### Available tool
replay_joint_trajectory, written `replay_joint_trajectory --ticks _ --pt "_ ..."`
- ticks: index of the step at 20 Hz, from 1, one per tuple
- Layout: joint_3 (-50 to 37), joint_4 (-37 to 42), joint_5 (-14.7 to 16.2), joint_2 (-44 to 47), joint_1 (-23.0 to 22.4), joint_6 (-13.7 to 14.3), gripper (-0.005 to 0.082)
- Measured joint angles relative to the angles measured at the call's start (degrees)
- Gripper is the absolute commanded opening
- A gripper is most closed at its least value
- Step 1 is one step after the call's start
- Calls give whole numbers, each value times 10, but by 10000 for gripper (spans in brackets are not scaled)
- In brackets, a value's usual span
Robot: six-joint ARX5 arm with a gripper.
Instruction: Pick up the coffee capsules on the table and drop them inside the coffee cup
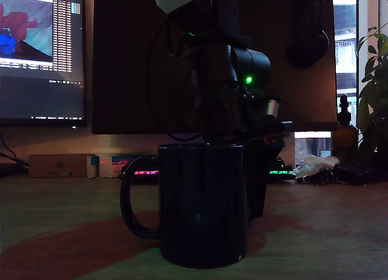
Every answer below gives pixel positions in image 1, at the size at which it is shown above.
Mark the backlit black keyboard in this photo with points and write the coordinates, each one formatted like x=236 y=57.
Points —
x=142 y=171

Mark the black pouch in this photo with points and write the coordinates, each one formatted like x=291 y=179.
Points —
x=354 y=172

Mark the white box blue print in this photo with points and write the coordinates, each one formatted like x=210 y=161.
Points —
x=121 y=165

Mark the brown dropper bottle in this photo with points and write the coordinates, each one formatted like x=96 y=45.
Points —
x=344 y=140

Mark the lit computer monitor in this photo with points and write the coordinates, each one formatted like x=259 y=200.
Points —
x=30 y=95

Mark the black headphones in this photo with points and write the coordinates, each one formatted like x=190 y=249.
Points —
x=312 y=49

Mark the dark computer monitor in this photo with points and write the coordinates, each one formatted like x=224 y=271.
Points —
x=121 y=80

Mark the small white teal box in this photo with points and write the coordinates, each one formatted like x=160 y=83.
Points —
x=93 y=167

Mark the dark blue ceramic mug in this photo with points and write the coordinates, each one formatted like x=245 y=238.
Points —
x=200 y=207

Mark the crumpled white tissue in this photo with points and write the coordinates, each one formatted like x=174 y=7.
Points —
x=315 y=163

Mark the brown cardboard box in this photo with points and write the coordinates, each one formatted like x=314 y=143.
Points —
x=54 y=166

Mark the green potted plant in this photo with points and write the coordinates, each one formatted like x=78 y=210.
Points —
x=376 y=104

